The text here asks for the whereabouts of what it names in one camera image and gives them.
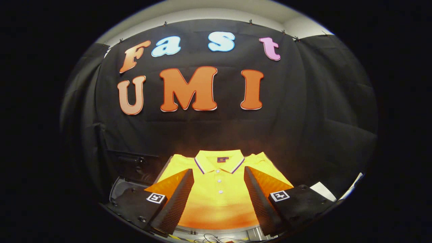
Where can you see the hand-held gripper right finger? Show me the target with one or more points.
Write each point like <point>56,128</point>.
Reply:
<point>260,202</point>

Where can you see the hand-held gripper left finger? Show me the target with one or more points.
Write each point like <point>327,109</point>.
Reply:
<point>175,202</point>

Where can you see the yellow polo shirt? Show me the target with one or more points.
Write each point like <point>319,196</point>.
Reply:
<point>219,202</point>

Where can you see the dark glass washing machine lid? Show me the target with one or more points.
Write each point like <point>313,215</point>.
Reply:
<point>135,165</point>

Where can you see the white side table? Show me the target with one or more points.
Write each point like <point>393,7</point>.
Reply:
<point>322,190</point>

